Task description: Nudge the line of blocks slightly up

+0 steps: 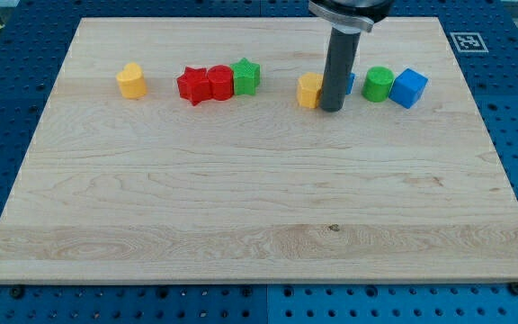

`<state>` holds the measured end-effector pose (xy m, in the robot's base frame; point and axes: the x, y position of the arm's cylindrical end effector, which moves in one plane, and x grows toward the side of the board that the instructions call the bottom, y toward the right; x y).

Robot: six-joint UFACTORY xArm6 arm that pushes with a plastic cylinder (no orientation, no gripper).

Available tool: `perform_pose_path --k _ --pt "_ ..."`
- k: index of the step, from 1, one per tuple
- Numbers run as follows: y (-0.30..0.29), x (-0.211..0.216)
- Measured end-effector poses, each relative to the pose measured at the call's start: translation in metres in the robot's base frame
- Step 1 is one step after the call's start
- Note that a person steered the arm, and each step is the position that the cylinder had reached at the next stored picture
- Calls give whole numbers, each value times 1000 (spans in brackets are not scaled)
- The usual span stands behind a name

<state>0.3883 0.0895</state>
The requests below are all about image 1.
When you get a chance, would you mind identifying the red star block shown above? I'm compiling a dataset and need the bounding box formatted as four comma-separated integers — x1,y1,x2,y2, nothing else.
176,67,212,106

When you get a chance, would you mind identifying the green cylinder block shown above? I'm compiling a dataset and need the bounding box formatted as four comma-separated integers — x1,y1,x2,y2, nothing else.
362,66,395,103

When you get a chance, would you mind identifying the blue cube block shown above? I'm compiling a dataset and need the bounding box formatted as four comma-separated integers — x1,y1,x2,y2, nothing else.
388,68,428,109

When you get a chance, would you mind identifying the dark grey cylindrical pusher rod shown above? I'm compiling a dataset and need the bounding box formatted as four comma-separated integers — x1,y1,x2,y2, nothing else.
319,27,360,113

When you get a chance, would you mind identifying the blue block behind rod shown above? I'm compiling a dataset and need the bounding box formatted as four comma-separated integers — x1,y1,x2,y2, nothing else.
345,72,356,95

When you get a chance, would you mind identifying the white fiducial marker tag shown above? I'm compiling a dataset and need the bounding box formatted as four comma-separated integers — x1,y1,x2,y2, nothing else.
450,31,488,53

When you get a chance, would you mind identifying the red cylinder block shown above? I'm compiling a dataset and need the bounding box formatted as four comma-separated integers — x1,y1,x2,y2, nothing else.
207,65,234,101

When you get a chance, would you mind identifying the wooden board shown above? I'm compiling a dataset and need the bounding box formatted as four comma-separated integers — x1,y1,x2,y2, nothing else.
0,17,518,285

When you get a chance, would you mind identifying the yellow hexagon block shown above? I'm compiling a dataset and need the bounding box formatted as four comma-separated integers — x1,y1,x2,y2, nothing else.
296,72,323,109

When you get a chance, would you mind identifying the green star block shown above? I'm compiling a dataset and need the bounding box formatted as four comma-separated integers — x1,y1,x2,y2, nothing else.
229,58,261,95

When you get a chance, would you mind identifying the yellow heart block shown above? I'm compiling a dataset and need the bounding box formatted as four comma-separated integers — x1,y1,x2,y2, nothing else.
116,62,147,99

